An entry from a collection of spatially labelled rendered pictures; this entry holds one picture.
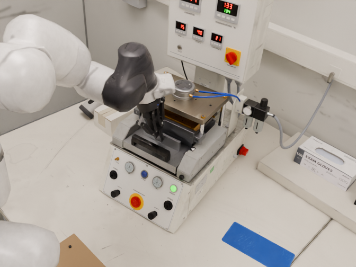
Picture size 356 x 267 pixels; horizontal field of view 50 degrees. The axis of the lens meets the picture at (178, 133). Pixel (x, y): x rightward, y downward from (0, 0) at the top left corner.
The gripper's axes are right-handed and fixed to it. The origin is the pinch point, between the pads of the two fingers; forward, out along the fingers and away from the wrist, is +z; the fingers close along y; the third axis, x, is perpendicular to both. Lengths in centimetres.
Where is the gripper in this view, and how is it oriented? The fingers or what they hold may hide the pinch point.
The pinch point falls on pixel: (158, 133)
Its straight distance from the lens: 129.4
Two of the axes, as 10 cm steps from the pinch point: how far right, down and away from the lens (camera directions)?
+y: -5.4, 7.3, -4.2
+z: 1.3, 5.6, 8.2
